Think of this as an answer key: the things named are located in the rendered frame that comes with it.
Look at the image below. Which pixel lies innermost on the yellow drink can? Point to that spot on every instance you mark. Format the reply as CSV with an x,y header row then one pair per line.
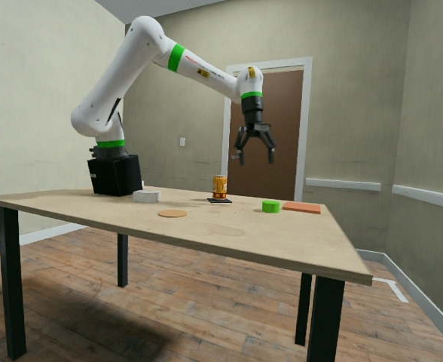
x,y
219,188

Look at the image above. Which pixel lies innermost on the dark grey square coaster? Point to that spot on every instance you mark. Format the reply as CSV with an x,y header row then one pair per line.
x,y
211,200

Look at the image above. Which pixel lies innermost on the orange flat square slab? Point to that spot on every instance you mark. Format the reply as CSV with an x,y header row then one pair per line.
x,y
307,208

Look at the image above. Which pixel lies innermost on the tan round disc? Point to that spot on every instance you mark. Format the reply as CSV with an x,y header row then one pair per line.
x,y
172,213

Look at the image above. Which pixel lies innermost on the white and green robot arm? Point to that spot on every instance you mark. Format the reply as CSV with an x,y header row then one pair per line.
x,y
145,42

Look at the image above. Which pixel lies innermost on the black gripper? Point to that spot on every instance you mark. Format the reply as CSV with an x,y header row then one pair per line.
x,y
249,118

